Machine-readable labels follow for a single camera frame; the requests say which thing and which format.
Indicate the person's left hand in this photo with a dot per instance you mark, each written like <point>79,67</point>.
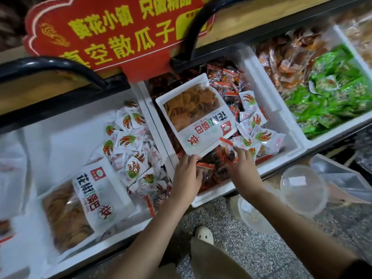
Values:
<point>186,180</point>

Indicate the person's right hand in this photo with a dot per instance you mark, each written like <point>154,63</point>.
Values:
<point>245,176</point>

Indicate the pile of dark red packets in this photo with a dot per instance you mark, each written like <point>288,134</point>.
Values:
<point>224,78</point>

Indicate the pile of green packets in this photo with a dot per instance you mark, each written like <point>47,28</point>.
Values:
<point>331,90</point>

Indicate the pile of brown packets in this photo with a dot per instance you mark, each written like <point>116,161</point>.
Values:
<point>285,61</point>

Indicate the pile of orange packets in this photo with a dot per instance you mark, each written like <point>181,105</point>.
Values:
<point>360,32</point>

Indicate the person's right forearm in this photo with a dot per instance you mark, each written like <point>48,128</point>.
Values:
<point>296,235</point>

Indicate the person's left forearm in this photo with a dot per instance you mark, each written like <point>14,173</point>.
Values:
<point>154,241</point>

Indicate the person's right white shoe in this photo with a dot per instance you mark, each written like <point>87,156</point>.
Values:
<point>203,234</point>

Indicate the person's beige trousers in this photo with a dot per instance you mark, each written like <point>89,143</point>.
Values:
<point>215,264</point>

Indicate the clear rectangular plastic tub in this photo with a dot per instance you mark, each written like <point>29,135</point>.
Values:
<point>349,183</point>

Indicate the red scalloped sign yellow lettering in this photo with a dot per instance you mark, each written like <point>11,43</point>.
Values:
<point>116,32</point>

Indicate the black metal guard rail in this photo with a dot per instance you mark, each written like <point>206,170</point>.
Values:
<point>52,64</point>
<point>197,26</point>

